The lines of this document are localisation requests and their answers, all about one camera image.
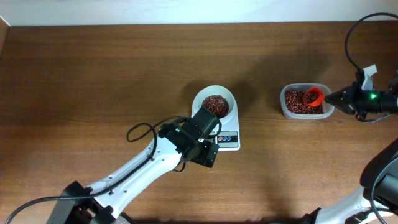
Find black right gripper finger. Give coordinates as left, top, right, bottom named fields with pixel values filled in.
left=325, top=86, right=356, bottom=99
left=325, top=98, right=355, bottom=115

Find orange measuring scoop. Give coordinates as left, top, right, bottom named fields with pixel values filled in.
left=303, top=87, right=325, bottom=107

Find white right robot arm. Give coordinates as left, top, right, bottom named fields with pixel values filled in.
left=299, top=69, right=397, bottom=223

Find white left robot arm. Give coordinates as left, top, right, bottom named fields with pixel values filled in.
left=47, top=116, right=221, bottom=224

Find white digital kitchen scale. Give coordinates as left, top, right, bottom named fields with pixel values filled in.
left=191, top=93, right=241, bottom=152

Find beans in white bowl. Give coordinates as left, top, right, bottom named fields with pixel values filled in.
left=201, top=95, right=229, bottom=118

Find white round bowl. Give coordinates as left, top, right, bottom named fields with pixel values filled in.
left=192, top=85, right=237, bottom=123

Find clear plastic bean container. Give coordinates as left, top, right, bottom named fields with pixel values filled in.
left=280, top=83, right=335, bottom=119

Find red adzuki beans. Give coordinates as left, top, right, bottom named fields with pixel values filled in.
left=285, top=90, right=324, bottom=114

